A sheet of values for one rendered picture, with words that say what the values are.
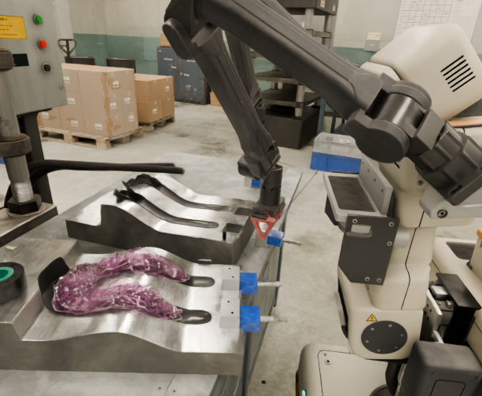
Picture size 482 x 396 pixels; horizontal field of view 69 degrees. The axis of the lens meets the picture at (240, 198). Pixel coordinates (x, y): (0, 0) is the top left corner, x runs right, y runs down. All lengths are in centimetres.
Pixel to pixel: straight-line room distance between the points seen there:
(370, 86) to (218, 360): 51
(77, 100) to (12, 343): 440
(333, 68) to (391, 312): 57
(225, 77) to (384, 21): 660
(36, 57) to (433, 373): 152
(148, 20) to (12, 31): 783
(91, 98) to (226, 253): 409
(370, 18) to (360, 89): 672
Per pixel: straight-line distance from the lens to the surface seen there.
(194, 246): 92
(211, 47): 68
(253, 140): 81
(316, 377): 141
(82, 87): 489
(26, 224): 132
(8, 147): 127
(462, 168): 59
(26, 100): 149
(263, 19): 58
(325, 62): 56
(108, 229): 103
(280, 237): 100
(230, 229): 97
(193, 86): 797
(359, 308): 88
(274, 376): 174
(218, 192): 137
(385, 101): 58
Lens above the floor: 135
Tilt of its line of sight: 24 degrees down
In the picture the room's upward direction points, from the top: 3 degrees clockwise
